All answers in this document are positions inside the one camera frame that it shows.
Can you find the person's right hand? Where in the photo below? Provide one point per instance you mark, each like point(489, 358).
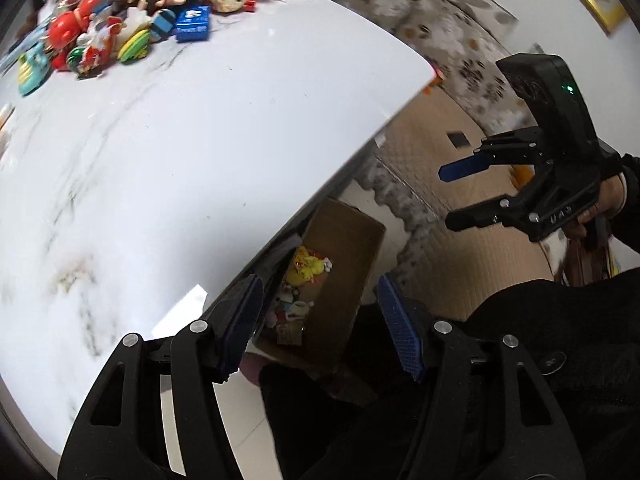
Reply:
point(610, 197)

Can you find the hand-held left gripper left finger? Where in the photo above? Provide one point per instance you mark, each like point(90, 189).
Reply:
point(244, 320)

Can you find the cardboard box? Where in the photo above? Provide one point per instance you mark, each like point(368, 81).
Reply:
point(342, 270)

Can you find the floral sofa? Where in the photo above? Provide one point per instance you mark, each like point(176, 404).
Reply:
point(440, 25)

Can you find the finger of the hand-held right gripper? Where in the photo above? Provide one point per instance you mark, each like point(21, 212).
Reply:
point(462, 169)
point(500, 215)

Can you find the red white figurine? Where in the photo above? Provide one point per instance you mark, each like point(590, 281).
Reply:
point(97, 47)

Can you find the red round toy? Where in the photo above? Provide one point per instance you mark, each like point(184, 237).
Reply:
point(65, 27)

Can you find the tan quilted mat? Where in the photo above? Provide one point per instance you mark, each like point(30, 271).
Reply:
point(450, 240)

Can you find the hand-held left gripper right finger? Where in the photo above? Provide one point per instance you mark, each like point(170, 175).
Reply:
point(402, 330)

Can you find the yellow green disc toy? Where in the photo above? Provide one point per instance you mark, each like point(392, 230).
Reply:
point(135, 46)

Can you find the teal yellow snail toy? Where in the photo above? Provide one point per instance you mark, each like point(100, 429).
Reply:
point(34, 67)

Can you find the blue small box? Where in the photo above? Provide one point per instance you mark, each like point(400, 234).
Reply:
point(192, 24)

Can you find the person's black clothing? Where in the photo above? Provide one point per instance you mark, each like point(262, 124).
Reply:
point(475, 410)

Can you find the brown bag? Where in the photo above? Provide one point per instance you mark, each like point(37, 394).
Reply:
point(582, 260)

